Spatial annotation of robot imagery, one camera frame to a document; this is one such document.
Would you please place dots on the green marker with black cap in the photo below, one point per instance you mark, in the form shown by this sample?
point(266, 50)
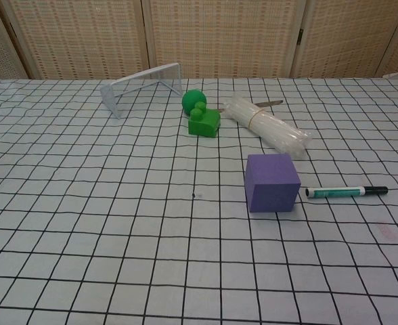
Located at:
point(337, 192)

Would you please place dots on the green toy building block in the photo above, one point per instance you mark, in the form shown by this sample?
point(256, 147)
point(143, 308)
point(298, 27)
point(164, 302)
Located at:
point(204, 126)

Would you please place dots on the tan rubber band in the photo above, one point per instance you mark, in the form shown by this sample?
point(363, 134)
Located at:
point(254, 118)

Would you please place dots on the bundle of clear sticks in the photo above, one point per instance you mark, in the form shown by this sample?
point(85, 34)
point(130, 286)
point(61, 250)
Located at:
point(273, 128)

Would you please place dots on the green ball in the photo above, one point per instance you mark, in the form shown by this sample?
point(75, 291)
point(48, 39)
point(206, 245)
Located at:
point(190, 99)

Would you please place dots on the metal knife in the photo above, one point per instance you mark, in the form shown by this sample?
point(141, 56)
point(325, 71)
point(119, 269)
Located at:
point(270, 103)

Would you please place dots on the black-checked white tablecloth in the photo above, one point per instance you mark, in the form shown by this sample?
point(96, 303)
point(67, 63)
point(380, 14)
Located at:
point(117, 237)

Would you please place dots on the purple foam cube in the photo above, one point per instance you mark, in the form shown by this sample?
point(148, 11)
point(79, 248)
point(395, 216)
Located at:
point(270, 183)

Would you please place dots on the beige woven folding screen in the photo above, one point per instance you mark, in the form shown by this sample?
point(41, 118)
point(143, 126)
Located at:
point(219, 34)

